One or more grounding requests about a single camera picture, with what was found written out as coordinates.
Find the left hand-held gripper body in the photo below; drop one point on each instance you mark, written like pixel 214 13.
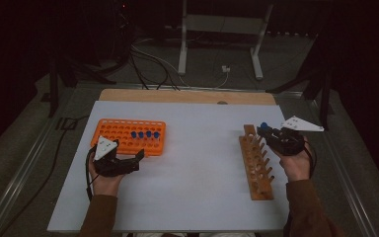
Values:
pixel 105 148

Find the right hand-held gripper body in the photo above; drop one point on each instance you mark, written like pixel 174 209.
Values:
pixel 289 141

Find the blue-capped glass test tube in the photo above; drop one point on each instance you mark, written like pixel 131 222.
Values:
pixel 264 125
pixel 141 134
pixel 157 135
pixel 134 134
pixel 148 134

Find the orange plastic test tube rack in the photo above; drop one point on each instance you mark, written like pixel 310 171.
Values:
pixel 159 149

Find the wooden test tube rack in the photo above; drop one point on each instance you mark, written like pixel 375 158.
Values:
pixel 260 194

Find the person's right hand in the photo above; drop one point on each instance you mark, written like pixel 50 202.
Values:
pixel 296 168

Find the person's left hand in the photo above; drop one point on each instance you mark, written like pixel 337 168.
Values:
pixel 105 186

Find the black tripod stand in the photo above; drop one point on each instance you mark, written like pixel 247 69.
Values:
pixel 54 85
pixel 324 95

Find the white power plug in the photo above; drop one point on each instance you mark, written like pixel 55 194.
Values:
pixel 225 68

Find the white metal stand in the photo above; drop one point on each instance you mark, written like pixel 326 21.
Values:
pixel 223 24

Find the black metal floor bracket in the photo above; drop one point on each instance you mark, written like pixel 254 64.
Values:
pixel 67 123

